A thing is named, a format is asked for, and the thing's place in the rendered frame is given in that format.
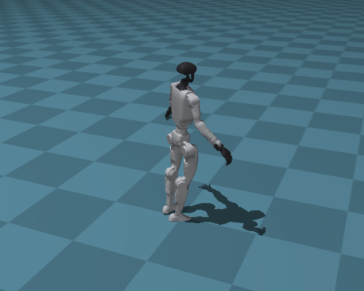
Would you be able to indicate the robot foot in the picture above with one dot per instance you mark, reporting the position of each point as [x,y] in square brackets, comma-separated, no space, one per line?
[166,209]
[174,218]

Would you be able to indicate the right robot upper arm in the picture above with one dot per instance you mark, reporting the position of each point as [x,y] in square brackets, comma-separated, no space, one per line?
[193,102]

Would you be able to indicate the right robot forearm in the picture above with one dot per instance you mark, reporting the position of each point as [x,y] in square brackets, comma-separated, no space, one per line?
[208,134]

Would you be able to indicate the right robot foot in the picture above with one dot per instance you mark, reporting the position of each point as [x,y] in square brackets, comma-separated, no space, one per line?
[174,218]

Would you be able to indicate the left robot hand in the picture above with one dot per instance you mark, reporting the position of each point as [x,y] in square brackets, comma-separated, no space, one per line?
[168,113]

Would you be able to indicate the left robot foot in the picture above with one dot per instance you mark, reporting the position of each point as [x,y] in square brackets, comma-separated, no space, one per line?
[166,209]

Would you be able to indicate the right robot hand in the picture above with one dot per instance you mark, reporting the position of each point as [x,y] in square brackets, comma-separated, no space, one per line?
[225,152]

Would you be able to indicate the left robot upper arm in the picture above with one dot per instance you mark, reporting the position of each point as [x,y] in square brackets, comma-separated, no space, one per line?
[171,85]

